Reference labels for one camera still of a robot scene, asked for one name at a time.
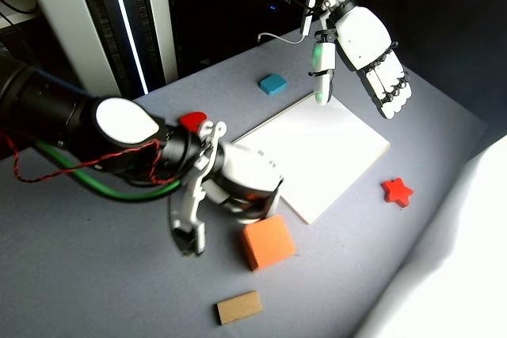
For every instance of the red heart block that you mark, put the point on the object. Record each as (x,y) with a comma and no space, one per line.
(193,119)

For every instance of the orange cuboid block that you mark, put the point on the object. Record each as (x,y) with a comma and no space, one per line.
(269,241)

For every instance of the red star block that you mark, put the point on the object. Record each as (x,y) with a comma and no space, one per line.
(397,192)

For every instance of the brown wooden block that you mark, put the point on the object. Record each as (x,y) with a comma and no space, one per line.
(239,308)

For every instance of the grey table cloth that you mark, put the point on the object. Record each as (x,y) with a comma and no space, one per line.
(119,274)

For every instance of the white metal column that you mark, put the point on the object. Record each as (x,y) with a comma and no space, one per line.
(79,17)

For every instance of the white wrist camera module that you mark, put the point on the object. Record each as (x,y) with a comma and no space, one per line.
(305,23)

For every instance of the blue rounded block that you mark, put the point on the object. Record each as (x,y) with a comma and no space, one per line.
(272,84)

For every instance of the white paper sheet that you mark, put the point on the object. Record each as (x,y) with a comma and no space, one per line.
(325,148)

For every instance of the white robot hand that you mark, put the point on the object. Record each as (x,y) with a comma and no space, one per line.
(362,37)
(245,172)

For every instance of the blurry white panel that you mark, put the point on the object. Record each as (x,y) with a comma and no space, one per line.
(455,255)

